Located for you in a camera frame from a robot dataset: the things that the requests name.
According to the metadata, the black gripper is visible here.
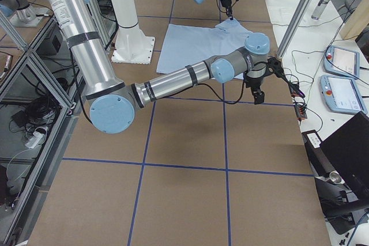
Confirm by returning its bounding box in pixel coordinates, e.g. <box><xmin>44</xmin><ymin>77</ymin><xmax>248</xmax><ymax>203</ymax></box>
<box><xmin>244</xmin><ymin>73</ymin><xmax>265</xmax><ymax>105</ymax></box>
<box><xmin>220</xmin><ymin>0</ymin><xmax>234</xmax><ymax>21</ymax></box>

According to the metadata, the light blue t-shirt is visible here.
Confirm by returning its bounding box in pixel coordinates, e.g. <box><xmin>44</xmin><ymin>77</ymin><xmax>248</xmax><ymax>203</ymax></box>
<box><xmin>156</xmin><ymin>19</ymin><xmax>252</xmax><ymax>74</ymax></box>

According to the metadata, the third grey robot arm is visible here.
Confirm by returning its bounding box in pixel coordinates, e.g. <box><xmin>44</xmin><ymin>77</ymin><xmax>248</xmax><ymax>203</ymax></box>
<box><xmin>1</xmin><ymin>0</ymin><xmax>43</xmax><ymax>28</ymax></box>

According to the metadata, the near blue teach pendant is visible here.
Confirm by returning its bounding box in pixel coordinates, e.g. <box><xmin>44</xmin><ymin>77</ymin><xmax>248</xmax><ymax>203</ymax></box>
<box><xmin>320</xmin><ymin>75</ymin><xmax>368</xmax><ymax>115</ymax></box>

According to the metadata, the blue teach pendant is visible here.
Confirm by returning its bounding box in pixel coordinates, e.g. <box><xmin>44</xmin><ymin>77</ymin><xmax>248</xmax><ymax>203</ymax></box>
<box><xmin>324</xmin><ymin>46</ymin><xmax>360</xmax><ymax>78</ymax></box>
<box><xmin>320</xmin><ymin>75</ymin><xmax>368</xmax><ymax>115</ymax></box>

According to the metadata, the far blue teach pendant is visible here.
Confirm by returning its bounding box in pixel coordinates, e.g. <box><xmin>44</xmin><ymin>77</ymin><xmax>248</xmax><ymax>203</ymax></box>
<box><xmin>324</xmin><ymin>46</ymin><xmax>360</xmax><ymax>78</ymax></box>

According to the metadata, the clear water bottle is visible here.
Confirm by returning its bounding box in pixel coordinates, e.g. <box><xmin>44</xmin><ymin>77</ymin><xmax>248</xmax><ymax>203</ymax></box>
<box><xmin>311</xmin><ymin>0</ymin><xmax>330</xmax><ymax>20</ymax></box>

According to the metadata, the black laptop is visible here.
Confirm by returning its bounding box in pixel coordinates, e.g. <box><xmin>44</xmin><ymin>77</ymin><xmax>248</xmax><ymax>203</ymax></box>
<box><xmin>321</xmin><ymin>112</ymin><xmax>368</xmax><ymax>185</ymax></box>

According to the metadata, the aluminium frame post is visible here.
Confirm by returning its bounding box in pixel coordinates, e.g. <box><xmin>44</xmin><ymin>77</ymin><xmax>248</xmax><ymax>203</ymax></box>
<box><xmin>276</xmin><ymin>0</ymin><xmax>312</xmax><ymax>59</ymax></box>

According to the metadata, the white central pedestal column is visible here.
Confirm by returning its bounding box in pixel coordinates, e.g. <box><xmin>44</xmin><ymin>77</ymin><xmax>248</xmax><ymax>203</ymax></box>
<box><xmin>111</xmin><ymin>0</ymin><xmax>155</xmax><ymax>65</ymax></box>

